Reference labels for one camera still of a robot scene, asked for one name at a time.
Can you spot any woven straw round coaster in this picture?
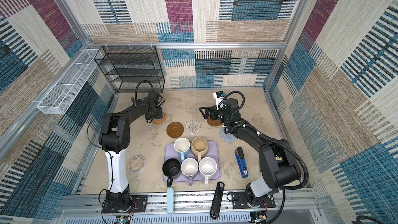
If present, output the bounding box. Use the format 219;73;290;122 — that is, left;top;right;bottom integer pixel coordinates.
152;113;167;124

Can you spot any multicolour woven round coaster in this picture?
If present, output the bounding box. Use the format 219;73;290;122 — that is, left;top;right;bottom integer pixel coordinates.
184;120;202;135

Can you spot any dark brown wooden coaster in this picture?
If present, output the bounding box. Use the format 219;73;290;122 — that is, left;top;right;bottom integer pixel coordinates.
166;122;184;138

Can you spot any blue-grey woven round coaster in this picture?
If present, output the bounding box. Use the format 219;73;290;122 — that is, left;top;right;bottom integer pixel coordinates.
219;128;236;143

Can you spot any beige ceramic mug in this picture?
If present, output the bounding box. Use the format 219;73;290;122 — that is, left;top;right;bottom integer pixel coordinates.
191;138;209;162

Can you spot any white mug blue handle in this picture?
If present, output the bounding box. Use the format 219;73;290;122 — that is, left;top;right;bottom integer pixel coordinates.
174;138;191;162

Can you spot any light brown wooden coaster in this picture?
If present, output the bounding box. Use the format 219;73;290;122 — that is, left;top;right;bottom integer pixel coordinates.
207;117;221;127

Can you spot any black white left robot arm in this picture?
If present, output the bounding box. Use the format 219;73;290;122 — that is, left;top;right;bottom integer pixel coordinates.
98;95;163;212

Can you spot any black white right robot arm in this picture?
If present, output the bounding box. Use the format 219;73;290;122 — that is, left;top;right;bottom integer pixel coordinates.
199;106;309;206

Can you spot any blue black stapler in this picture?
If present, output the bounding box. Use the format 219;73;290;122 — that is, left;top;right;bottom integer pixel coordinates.
235;147;248;178

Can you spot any white speckled mug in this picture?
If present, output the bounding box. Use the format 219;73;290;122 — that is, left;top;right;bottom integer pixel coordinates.
199;157;218;186

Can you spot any clear glass petri dish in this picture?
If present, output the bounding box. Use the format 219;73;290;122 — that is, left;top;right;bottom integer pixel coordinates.
128;155;146;174

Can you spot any black mug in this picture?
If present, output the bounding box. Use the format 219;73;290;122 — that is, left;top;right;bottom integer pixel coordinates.
162;158;181;187

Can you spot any light blue plastic bar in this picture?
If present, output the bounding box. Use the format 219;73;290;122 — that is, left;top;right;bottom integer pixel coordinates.
167;187;174;215

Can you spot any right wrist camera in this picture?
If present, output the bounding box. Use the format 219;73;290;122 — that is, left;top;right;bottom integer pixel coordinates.
213;91;226;108

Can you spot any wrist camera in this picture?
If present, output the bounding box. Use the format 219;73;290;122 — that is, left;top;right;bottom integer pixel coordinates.
213;91;226;108
147;91;162;105

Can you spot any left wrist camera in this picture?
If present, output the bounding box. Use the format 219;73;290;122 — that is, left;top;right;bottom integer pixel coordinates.
147;91;162;105

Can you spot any white mug lavender handle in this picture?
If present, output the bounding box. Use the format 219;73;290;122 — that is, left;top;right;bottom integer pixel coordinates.
181;158;199;186

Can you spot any black wire shelf rack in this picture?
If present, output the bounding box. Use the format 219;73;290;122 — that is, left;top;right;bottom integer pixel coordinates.
94;46;165;93

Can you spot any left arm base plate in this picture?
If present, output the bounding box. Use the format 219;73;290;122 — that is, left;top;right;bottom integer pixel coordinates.
102;195;148;214

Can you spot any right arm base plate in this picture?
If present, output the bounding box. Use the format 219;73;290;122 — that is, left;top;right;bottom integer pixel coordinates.
227;191;276;209

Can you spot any white wire mesh basket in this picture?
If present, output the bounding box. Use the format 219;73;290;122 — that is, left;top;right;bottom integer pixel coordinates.
37;49;98;115

